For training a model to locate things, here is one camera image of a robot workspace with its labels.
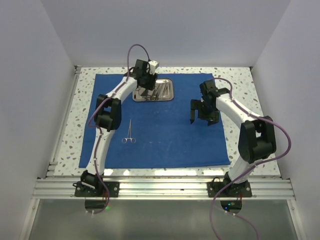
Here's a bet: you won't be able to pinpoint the steel instrument tray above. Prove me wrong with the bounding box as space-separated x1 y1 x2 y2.
132 78 174 102

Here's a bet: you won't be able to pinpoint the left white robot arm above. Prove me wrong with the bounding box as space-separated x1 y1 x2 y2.
80 59 159 197

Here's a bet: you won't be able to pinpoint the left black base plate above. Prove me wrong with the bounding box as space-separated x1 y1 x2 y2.
72 181 120 198

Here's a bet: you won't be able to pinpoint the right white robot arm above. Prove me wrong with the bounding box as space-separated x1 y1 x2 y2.
190 79 277 197

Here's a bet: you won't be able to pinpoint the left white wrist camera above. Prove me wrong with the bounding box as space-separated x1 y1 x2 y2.
148 60 160 72

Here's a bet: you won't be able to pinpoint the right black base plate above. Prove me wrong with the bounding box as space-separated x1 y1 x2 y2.
206 181 253 198

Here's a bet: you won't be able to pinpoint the blue surgical cloth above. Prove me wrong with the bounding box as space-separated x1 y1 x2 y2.
78 72 231 170

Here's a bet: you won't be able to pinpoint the steel tweezers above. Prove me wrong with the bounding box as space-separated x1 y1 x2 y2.
162 82 171 98

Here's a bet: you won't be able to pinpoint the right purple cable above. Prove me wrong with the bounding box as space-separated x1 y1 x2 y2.
209 77 292 240

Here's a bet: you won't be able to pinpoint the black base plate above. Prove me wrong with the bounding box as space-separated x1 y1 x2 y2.
72 181 120 198
206 181 253 198

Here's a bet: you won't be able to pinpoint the steel surgical scissors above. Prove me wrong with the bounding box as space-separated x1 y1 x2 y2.
121 120 136 144

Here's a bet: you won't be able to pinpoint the aluminium rail frame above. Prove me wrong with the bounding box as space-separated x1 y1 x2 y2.
20 66 307 240

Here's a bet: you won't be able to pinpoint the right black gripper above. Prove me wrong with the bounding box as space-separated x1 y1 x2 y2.
190 99 220 126

